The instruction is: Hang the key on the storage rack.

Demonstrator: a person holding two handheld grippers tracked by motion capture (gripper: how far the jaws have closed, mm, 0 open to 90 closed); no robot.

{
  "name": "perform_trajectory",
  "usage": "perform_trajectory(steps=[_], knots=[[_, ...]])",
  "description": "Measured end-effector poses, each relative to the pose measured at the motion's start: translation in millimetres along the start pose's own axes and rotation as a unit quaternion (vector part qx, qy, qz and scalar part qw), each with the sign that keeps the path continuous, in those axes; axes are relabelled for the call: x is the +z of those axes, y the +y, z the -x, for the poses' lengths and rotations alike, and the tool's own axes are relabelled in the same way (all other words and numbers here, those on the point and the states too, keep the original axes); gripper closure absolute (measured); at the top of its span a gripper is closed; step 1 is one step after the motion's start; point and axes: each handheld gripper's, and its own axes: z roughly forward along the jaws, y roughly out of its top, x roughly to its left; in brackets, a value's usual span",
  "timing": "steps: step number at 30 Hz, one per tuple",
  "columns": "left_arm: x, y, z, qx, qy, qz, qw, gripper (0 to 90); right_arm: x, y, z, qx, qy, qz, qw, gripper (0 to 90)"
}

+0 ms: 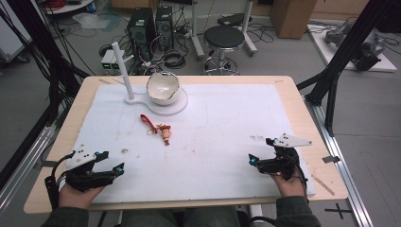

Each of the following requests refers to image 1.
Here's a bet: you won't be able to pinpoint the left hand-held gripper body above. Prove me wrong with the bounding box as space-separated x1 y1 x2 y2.
64 144 115 192

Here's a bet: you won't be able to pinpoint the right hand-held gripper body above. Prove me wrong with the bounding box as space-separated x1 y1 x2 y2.
258 132 313 182

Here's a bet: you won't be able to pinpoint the red strap figurine keychain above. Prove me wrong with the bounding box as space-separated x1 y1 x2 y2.
139 113 173 147

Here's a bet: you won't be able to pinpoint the white stand with pole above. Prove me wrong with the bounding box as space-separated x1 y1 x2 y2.
111 41 189 116

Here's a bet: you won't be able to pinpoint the person's left hand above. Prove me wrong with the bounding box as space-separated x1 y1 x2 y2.
58 183 105 210

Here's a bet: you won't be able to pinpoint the person's right hand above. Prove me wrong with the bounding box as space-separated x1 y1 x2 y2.
270 167 306 198

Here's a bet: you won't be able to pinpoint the white foam board mat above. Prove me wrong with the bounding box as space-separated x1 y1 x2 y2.
71 83 317 204

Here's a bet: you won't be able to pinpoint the white table leg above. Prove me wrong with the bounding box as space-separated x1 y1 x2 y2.
249 204 264 226

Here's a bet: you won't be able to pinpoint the thin wooden stick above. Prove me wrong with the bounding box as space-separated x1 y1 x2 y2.
311 174 336 197

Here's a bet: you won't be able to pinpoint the person's legs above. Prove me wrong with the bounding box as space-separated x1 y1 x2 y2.
121 206 242 227

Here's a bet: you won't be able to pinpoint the white eggshell bowl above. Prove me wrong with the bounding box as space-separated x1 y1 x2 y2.
146 71 183 107

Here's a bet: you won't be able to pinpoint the white power supply box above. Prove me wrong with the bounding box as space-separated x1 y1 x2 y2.
100 49 115 71
111 51 127 71

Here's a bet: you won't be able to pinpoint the black round stool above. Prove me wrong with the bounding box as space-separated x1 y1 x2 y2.
201 25 247 76

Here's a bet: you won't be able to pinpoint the white desk leg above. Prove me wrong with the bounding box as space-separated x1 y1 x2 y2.
190 0 206 61
240 0 258 57

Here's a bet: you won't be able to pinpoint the grey robot device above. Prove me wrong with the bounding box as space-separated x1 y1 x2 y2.
324 22 386 72

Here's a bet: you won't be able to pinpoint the white platform board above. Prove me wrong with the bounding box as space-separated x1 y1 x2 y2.
306 23 398 74

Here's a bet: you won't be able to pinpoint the brown cardboard box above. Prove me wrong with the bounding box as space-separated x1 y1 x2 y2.
270 0 318 40

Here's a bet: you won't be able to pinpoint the flat black device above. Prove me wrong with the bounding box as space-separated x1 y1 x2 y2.
217 12 253 27

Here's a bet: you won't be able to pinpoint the large black computer tower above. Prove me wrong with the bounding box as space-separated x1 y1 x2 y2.
127 8 156 61

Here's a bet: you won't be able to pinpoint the clear plastic bag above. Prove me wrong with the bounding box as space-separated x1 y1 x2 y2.
72 12 112 31

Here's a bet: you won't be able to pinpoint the slim black computer tower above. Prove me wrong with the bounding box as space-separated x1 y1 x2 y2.
155 5 175 51

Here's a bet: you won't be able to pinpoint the round white table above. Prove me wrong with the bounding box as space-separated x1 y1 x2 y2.
44 0 96 15

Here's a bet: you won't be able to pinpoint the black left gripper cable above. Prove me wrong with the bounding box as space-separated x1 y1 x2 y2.
44 150 77 211

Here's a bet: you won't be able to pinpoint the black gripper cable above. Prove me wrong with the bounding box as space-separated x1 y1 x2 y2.
44 150 77 211
283 152 310 202

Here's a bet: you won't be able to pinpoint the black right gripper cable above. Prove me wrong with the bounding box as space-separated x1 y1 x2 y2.
283 152 310 202

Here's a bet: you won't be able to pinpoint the aluminium rail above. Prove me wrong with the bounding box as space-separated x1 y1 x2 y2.
0 126 57 216
304 96 375 227

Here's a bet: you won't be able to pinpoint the black metal frame with cables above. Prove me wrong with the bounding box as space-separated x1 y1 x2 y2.
0 0 91 190

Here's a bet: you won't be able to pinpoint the black metal frame strut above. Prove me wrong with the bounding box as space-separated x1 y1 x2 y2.
296 0 401 137

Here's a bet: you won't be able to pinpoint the coiled black cable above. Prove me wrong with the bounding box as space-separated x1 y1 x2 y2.
162 48 187 70

